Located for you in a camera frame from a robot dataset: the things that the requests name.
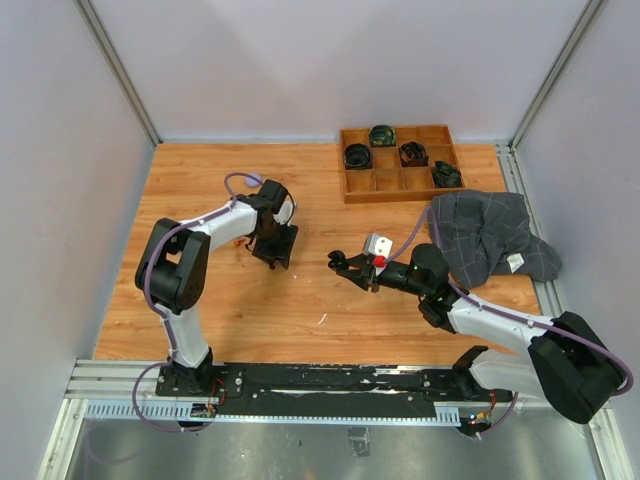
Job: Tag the grey checked cloth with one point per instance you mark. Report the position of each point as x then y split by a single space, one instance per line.
486 234

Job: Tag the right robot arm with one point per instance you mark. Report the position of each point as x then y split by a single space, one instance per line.
559 359

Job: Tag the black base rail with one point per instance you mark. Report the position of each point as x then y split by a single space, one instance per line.
322 392

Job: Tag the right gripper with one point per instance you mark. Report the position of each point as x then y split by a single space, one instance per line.
368 278

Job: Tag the lilac earbud case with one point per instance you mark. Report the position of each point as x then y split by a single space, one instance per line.
253 180

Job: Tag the black earbud case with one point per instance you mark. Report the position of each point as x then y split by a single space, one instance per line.
337 260

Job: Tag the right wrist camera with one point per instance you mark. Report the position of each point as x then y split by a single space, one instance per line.
377 245

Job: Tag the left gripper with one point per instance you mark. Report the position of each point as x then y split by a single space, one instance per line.
281 252

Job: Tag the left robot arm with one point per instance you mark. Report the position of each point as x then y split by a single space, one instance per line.
173 268

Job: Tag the wooden compartment tray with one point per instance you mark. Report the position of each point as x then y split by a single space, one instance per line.
387 163

